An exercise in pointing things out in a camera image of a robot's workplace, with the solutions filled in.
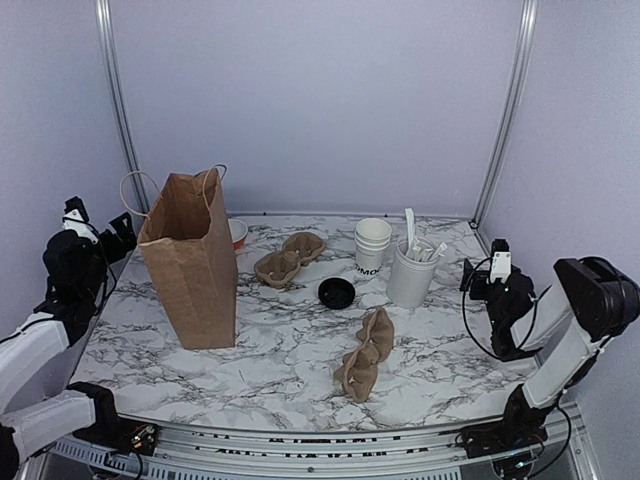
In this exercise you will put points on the white wrapped straw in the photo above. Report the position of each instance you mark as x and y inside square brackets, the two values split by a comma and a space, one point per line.
[410, 226]

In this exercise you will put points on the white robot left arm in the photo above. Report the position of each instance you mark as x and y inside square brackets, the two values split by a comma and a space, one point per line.
[78, 260]

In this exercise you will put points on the left aluminium frame post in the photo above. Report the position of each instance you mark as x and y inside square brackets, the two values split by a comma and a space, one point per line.
[116, 92]

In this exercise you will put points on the stacked cardboard cup carriers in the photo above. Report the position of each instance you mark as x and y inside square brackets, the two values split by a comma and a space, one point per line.
[279, 268]

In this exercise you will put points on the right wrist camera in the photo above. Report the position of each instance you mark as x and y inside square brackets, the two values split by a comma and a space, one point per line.
[501, 266]

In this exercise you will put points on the orange white bowl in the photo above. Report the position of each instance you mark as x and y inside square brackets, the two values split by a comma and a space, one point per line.
[239, 232]

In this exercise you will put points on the stack of white paper cups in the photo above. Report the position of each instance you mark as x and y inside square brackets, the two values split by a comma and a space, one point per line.
[372, 237]

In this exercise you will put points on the single cardboard cup carrier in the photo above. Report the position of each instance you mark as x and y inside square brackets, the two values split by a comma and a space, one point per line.
[359, 370]

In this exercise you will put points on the aluminium front rail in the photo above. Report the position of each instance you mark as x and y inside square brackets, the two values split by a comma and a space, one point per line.
[433, 452]

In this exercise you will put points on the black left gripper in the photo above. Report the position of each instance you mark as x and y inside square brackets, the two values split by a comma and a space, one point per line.
[127, 237]

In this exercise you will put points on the brown paper bag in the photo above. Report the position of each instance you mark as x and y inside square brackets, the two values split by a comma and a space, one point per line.
[187, 248]

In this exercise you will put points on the right aluminium frame post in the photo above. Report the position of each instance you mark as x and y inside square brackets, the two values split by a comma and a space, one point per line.
[515, 90]

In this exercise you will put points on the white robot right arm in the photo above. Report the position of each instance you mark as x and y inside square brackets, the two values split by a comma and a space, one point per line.
[589, 303]

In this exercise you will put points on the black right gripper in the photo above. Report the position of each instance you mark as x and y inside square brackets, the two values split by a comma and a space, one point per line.
[478, 276]

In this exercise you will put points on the aluminium frame post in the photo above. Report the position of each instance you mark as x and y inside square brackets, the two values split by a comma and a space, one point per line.
[515, 90]
[116, 92]

